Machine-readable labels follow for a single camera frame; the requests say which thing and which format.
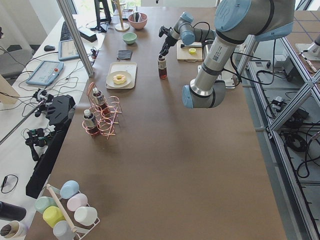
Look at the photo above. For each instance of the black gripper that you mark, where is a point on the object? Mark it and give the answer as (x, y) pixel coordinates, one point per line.
(168, 40)

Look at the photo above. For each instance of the tea bottle brown liquid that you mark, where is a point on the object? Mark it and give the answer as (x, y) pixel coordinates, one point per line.
(162, 67)

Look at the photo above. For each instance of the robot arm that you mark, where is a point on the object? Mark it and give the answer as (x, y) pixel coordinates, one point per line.
(183, 30)
(234, 21)

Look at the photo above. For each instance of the cream plastic tray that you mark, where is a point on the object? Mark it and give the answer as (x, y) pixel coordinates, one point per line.
(130, 67)

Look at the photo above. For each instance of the tea bottle in rack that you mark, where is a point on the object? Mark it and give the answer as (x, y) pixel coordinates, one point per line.
(90, 122)
(100, 100)

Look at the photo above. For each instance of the knife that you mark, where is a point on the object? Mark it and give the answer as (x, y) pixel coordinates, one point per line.
(184, 46)

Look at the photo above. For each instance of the lemon half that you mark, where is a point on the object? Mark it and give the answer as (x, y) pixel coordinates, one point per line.
(192, 51)

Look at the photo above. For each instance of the wooden cutting board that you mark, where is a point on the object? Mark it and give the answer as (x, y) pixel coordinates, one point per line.
(183, 54)

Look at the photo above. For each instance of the green bowl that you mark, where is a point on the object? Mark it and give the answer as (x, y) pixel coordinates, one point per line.
(129, 38)

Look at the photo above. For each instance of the dark grey cloth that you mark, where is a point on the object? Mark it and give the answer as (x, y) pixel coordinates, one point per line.
(124, 54)

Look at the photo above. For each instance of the metal ice scoop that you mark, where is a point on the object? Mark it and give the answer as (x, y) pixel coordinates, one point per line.
(137, 16)

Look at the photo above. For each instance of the wooden stand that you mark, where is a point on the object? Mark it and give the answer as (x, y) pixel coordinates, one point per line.
(121, 26)

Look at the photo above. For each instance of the glazed donut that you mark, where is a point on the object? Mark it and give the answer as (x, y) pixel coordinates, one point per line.
(119, 79)

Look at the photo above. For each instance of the white plate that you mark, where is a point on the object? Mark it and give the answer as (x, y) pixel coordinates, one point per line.
(110, 83)

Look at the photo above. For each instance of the blue teach pendant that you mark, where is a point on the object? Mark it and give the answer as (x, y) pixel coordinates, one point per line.
(67, 50)
(45, 73)

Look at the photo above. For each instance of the black keyboard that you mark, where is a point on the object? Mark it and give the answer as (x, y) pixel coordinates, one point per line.
(65, 34)

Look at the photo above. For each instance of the black computer mouse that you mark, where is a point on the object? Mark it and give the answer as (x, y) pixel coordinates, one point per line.
(48, 48)

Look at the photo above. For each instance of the light blue cup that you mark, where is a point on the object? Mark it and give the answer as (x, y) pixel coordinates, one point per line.
(69, 189)

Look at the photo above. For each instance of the pink cup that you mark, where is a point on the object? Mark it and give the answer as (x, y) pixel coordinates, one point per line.
(76, 201)

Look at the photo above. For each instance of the white cup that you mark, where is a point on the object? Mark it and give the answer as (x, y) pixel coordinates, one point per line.
(86, 215)

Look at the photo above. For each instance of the green cup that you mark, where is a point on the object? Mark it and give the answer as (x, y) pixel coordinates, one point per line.
(44, 202)

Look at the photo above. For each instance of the yellow cup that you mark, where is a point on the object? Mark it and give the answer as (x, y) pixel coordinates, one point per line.
(52, 215)

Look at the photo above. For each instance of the grey cup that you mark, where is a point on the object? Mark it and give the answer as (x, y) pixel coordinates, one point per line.
(62, 231)

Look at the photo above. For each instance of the black bottle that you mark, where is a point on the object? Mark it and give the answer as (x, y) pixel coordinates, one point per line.
(10, 212)

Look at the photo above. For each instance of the paper cup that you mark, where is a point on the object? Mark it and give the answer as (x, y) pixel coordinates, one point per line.
(14, 229)

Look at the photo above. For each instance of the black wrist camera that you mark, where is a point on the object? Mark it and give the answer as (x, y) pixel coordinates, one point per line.
(164, 31)

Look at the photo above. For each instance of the copper wire bottle rack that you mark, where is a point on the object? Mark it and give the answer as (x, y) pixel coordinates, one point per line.
(101, 117)

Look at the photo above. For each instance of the aluminium frame post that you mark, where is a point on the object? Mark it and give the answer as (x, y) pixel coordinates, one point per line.
(68, 18)

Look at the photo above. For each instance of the black camera bracket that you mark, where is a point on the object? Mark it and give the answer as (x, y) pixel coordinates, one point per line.
(46, 148)

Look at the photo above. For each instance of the white wire cup rack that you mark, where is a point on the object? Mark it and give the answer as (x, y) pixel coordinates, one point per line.
(72, 218)

